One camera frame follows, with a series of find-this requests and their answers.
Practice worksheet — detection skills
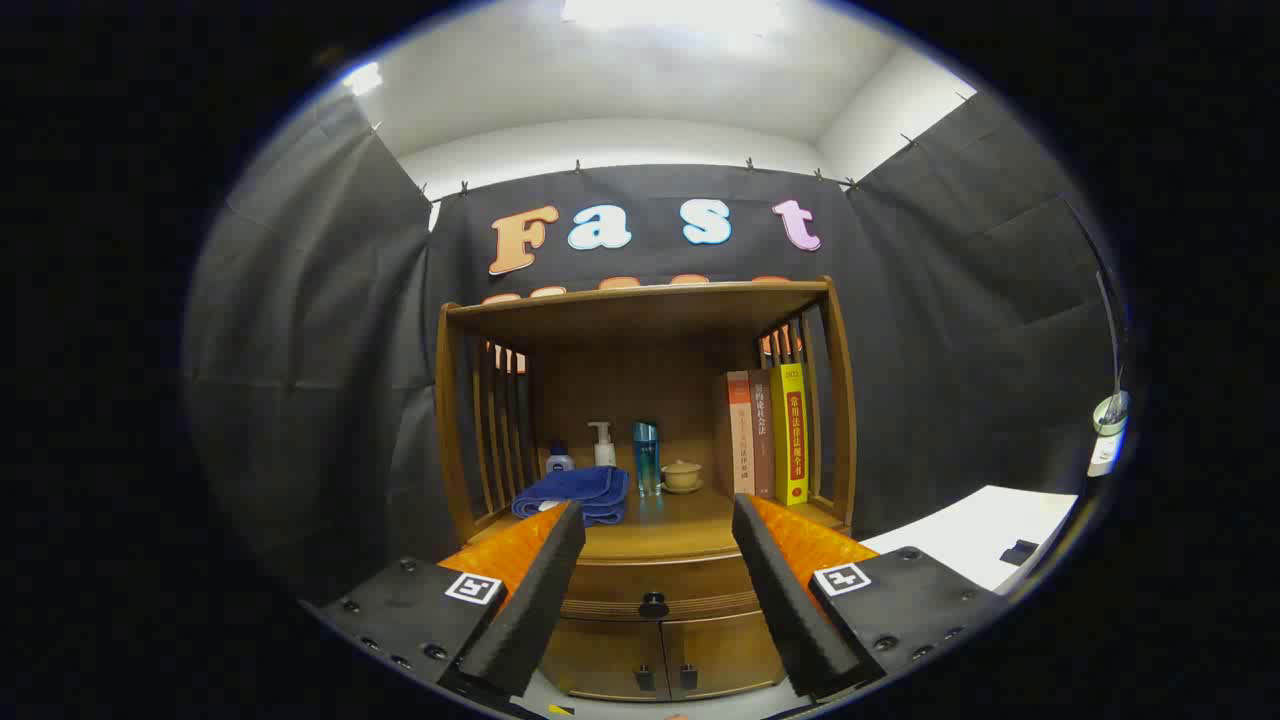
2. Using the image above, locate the blue glass bottle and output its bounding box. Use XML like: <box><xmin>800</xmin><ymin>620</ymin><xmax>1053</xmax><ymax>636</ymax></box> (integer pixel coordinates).
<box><xmin>631</xmin><ymin>421</ymin><xmax>662</xmax><ymax>498</ymax></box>

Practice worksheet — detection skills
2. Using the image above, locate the white side table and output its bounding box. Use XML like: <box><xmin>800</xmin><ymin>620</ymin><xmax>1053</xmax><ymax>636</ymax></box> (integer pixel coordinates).
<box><xmin>858</xmin><ymin>486</ymin><xmax>1079</xmax><ymax>593</ymax></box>

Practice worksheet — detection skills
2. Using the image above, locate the beige book with orange label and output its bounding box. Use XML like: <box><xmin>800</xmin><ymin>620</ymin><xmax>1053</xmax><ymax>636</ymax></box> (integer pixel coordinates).
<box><xmin>713</xmin><ymin>371</ymin><xmax>756</xmax><ymax>498</ymax></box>

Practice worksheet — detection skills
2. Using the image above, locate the brown book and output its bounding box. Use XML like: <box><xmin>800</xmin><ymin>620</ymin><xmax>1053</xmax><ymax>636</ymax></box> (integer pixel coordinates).
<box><xmin>748</xmin><ymin>369</ymin><xmax>777</xmax><ymax>500</ymax></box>

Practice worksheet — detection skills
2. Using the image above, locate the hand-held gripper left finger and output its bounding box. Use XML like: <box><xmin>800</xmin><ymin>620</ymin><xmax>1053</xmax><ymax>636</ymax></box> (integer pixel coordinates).
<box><xmin>310</xmin><ymin>500</ymin><xmax>588</xmax><ymax>701</ymax></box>

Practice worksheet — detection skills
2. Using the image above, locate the wooden countertop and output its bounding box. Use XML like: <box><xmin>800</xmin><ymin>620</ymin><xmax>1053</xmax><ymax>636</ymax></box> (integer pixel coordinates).
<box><xmin>470</xmin><ymin>487</ymin><xmax>849</xmax><ymax>563</ymax></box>

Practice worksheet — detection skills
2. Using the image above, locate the yellow book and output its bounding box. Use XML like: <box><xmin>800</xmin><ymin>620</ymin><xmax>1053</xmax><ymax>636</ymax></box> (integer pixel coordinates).
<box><xmin>770</xmin><ymin>362</ymin><xmax>810</xmax><ymax>507</ymax></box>

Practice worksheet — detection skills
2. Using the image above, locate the blue folded towel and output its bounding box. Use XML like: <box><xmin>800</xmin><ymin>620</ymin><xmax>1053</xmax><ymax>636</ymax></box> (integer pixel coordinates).
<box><xmin>512</xmin><ymin>466</ymin><xmax>631</xmax><ymax>528</ymax></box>

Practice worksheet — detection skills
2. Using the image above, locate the wooden drawer with black knob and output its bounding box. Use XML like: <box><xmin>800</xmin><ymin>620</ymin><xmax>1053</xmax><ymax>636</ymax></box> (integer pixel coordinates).
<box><xmin>563</xmin><ymin>553</ymin><xmax>771</xmax><ymax>623</ymax></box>

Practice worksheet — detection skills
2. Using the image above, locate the wooden cabinet door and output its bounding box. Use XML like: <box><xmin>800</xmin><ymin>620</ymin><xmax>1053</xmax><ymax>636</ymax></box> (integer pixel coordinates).
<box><xmin>538</xmin><ymin>618</ymin><xmax>673</xmax><ymax>703</ymax></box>
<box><xmin>660</xmin><ymin>610</ymin><xmax>788</xmax><ymax>701</ymax></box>

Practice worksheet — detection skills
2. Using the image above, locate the white and green device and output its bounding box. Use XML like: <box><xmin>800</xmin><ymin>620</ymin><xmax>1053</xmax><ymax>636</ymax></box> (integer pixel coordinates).
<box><xmin>1088</xmin><ymin>390</ymin><xmax>1131</xmax><ymax>477</ymax></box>

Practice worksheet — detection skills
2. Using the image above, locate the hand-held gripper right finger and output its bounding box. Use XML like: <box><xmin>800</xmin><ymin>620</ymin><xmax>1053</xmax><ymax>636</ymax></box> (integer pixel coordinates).
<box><xmin>732</xmin><ymin>493</ymin><xmax>1009</xmax><ymax>703</ymax></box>

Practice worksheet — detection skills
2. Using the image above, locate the wooden cabinet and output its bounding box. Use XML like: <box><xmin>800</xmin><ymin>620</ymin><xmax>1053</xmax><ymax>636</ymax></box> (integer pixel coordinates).
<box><xmin>433</xmin><ymin>277</ymin><xmax>859</xmax><ymax>703</ymax></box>

